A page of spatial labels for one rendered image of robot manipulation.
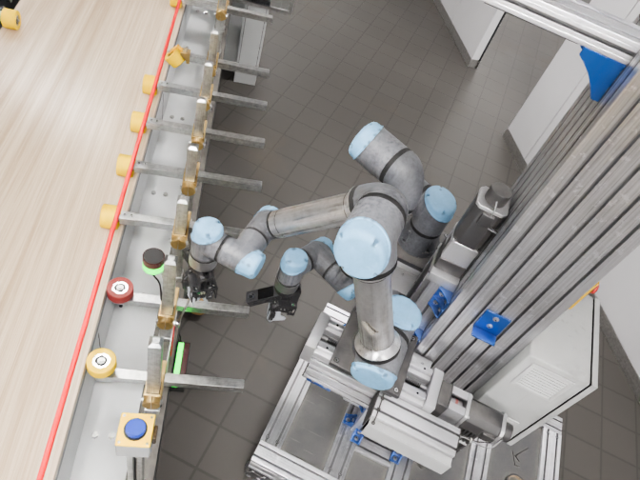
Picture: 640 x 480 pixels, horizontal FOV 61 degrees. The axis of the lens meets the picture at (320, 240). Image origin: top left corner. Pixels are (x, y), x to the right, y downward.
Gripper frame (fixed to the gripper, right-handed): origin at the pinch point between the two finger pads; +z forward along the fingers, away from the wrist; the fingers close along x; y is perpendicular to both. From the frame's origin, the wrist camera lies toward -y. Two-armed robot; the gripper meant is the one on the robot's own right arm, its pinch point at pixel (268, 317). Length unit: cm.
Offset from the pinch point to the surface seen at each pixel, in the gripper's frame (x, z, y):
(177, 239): 17.0, -14.3, -33.2
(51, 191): 36, -7, -78
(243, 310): -0.1, -3.3, -8.9
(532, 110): 236, 46, 204
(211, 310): -1.4, -3.2, -19.1
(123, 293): -2.1, -8.0, -46.6
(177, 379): -25.2, -0.6, -26.6
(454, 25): 403, 73, 185
